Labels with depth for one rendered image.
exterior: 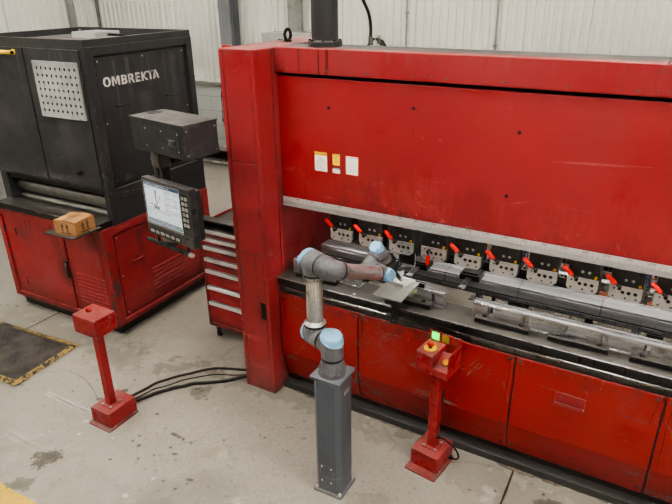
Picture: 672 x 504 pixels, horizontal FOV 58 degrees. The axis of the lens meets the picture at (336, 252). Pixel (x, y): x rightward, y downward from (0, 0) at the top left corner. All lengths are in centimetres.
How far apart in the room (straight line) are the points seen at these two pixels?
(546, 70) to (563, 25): 441
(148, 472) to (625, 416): 267
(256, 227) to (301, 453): 142
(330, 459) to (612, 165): 207
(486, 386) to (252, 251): 164
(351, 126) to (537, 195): 108
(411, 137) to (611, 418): 180
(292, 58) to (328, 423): 202
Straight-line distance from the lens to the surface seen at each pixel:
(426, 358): 336
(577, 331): 343
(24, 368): 516
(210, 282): 480
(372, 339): 377
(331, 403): 321
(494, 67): 309
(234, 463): 388
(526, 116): 309
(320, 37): 356
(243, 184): 373
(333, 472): 351
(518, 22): 753
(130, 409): 436
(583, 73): 300
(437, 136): 325
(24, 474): 421
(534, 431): 369
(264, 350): 419
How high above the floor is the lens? 262
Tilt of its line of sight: 24 degrees down
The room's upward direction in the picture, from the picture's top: 1 degrees counter-clockwise
